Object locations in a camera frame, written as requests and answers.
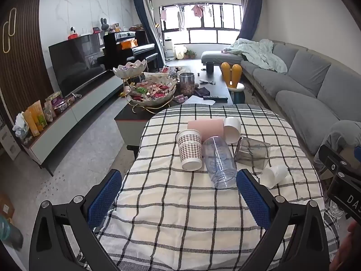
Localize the clear glass jar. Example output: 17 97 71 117
179 72 196 96

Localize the white paper sheet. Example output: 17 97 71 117
185 95 216 105

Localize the plaid paper cup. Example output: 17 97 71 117
176 129 203 171

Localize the pale green blanket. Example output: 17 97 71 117
224 38 288 74

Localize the white television cabinet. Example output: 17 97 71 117
21 75 126 177

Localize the black white checked tablecloth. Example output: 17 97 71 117
93 103 340 271

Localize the black piano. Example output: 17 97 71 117
97 30 159 71

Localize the grey transparent square cup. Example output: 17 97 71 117
234 136 271 170

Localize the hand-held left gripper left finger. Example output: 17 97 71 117
28 169 122 271

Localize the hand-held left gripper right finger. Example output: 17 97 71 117
236 169 330 271

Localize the pink cup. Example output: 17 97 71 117
187 119 224 143

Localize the small white plastic cup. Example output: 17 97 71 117
260 164 289 189

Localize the dark blue curtain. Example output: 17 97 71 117
239 0 263 41
132 0 165 68

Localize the gold loop cabinet handle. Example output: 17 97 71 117
2 21 11 54
8 8 17 37

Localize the cardboard box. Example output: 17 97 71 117
0 193 14 221

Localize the dark teal object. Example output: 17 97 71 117
0 215 23 250

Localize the black television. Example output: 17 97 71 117
49 33 109 98

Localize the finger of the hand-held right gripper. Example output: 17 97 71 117
318 145 361 177

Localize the row of snack packets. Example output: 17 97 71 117
23 90 76 137

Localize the black framed window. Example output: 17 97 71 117
159 3 243 45

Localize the clear bluish plastic cup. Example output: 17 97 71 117
201 136 238 189

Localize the white air purifier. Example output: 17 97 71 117
164 38 175 61

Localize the dark coffee table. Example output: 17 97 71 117
114 65 234 159

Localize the yellow rabbit ear stool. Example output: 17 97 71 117
221 62 246 104

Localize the white crumpled bag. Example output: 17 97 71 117
13 112 30 139

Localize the grey sofa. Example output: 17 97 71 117
201 41 361 164

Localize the two-tier white snack bowl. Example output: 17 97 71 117
113 59 178 116

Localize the person's right hand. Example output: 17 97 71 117
329 220 361 271

